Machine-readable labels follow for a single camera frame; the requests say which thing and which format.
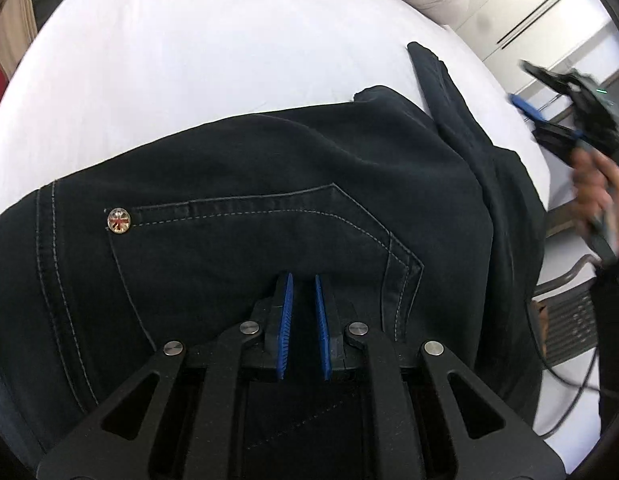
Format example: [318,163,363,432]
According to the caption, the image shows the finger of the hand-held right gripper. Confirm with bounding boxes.
[509,59,583,122]
[532,121,590,167]

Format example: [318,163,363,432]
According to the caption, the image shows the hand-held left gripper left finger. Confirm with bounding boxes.
[36,272,295,480]

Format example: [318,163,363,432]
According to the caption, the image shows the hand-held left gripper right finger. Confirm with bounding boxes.
[314,274,566,480]

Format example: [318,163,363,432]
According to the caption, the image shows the black denim pants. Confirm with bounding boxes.
[0,41,550,480]

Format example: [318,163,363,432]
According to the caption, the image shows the person's right hand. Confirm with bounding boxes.
[571,150,615,236]

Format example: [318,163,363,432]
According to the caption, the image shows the grey mesh chair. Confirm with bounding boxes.
[527,255,603,368]

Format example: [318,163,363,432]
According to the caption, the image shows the white bed sheet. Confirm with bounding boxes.
[0,0,553,221]

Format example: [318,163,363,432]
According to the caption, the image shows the beige curtain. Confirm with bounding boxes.
[0,0,45,86]

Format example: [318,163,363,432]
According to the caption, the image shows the white wardrobe with black handles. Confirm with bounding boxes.
[442,0,619,106]

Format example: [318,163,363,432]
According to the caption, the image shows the black cable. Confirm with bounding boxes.
[527,300,603,438]

